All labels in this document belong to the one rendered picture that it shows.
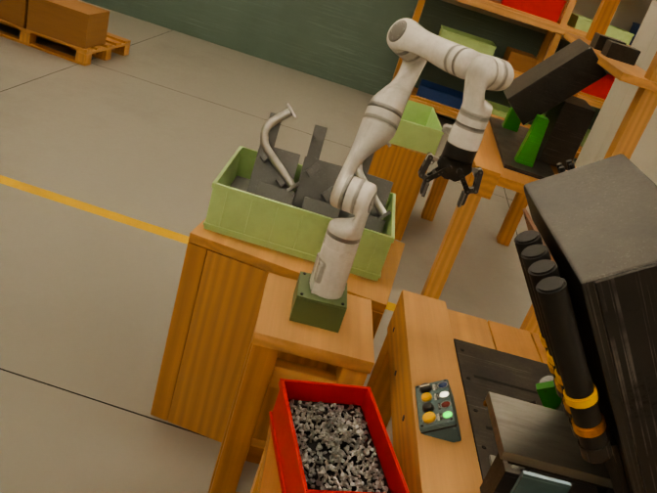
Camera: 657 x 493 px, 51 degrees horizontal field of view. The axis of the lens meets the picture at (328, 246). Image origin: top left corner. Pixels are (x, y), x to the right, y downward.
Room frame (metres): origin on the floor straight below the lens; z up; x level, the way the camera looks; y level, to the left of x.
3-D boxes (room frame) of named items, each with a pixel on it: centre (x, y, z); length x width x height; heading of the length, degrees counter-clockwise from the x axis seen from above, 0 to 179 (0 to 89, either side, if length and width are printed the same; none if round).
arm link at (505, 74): (1.60, -0.21, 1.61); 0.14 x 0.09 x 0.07; 37
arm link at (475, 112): (1.56, -0.22, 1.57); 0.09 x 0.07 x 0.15; 127
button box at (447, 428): (1.27, -0.35, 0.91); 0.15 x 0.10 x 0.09; 5
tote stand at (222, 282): (2.19, 0.08, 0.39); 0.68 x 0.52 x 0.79; 85
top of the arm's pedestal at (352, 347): (1.62, -0.03, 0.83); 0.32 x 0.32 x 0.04; 6
